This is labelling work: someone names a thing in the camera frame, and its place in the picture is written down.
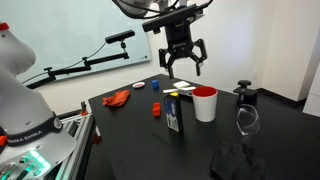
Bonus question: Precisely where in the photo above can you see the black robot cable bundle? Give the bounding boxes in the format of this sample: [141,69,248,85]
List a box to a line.
[111,0,214,20]

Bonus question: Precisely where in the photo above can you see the black stereo camera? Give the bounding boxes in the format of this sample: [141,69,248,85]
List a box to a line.
[105,29,136,45]

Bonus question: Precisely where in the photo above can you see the orange clamp handle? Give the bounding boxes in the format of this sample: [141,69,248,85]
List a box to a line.
[79,100,90,117]

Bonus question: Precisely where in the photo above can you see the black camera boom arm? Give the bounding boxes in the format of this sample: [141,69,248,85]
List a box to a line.
[25,41,130,90]

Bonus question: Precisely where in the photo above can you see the grey remote control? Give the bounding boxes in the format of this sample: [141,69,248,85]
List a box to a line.
[162,86,197,98]

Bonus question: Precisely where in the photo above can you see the orange block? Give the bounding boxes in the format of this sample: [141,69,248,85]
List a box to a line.
[152,102,162,118]

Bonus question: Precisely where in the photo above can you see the aluminium frame rail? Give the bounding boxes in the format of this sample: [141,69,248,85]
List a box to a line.
[49,113,98,180]

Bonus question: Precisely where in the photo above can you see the black mesh cloth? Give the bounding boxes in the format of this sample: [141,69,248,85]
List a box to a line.
[209,139,266,180]

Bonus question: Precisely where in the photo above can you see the glass whiteboard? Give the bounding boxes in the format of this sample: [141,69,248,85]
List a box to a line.
[0,0,152,84]

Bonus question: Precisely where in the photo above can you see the white cabinet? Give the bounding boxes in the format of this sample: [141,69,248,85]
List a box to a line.
[302,63,320,118]

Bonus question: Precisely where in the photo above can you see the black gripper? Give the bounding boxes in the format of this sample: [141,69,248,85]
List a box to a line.
[158,19,208,80]

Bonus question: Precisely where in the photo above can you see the white eraser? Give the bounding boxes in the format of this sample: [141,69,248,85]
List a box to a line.
[172,80,190,89]

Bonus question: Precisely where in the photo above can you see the white mug red interior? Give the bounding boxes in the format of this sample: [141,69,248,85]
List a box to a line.
[192,86,219,123]

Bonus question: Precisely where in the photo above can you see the black camera cable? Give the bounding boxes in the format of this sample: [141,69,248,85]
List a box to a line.
[21,42,108,84]

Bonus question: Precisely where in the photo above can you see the clear wine glass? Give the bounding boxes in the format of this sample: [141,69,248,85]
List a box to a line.
[236,103,261,137]

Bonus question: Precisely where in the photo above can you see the orange cloth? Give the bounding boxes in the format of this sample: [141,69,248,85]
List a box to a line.
[102,89,131,108]

